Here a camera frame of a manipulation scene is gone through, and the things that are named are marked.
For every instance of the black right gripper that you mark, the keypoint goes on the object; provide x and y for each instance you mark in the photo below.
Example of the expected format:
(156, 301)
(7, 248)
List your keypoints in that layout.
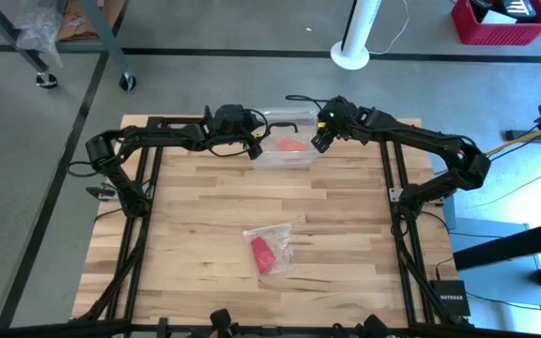
(338, 117)

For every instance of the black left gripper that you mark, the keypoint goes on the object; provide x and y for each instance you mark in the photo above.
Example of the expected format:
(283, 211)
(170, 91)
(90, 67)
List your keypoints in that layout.
(230, 122)

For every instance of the clear plastic zip bag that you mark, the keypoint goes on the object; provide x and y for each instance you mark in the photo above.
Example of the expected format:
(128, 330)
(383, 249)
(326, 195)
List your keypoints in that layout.
(282, 241)

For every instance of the red elastic bandage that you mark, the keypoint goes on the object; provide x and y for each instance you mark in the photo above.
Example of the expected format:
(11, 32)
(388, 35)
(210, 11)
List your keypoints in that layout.
(263, 256)

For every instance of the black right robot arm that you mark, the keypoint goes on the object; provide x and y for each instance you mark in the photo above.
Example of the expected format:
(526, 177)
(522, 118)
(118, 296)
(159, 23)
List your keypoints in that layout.
(421, 136)

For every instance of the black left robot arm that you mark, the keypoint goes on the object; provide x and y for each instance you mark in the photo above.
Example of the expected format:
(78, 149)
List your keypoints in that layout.
(158, 136)

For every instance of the bagged orange bandage roll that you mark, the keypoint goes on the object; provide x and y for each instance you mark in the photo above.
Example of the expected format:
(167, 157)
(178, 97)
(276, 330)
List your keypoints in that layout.
(291, 144)

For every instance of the clear plastic storage box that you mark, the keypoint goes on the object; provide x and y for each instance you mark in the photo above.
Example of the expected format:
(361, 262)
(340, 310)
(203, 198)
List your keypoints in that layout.
(298, 159)

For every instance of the white tower fan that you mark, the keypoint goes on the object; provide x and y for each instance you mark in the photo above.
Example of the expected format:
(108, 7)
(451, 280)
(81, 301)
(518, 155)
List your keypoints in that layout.
(350, 58)

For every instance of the black cart caster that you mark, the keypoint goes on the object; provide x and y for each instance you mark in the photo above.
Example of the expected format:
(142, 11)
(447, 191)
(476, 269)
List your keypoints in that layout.
(127, 82)
(46, 81)

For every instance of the red plastic crate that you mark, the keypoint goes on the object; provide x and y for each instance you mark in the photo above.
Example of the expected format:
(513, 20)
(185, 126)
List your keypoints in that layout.
(468, 28)

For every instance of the brown cardboard sheet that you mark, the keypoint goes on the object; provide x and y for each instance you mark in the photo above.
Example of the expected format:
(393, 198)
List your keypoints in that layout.
(68, 28)

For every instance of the black rounded object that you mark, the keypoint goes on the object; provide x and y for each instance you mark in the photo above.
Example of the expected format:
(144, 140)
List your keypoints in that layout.
(376, 326)
(221, 321)

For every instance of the crumpled clear plastic sheet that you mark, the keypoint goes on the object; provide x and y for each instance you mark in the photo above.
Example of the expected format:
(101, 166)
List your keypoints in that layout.
(40, 28)

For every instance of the black diagonal beam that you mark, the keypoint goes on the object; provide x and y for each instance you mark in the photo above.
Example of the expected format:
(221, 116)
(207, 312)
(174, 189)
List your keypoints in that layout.
(510, 246)

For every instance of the black rig crossbeam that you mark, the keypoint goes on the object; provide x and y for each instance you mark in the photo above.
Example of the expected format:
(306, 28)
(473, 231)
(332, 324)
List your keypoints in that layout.
(64, 328)

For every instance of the black metal table frame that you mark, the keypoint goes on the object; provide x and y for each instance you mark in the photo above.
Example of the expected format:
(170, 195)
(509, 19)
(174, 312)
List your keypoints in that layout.
(392, 159)

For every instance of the gray metal cart frame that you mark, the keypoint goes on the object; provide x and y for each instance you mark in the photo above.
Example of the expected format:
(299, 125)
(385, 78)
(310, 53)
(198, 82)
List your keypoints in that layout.
(103, 33)

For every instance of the black Netgear network switch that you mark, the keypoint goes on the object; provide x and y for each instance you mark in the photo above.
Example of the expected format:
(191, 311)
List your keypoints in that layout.
(449, 298)

